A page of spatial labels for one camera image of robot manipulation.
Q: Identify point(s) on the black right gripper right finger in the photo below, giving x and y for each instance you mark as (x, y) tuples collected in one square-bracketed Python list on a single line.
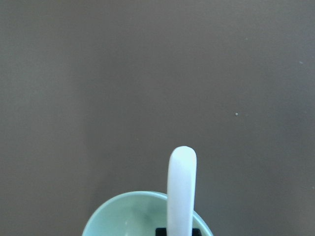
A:
[(196, 232)]

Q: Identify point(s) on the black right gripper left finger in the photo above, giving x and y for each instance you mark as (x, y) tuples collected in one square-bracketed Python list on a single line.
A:
[(161, 232)]

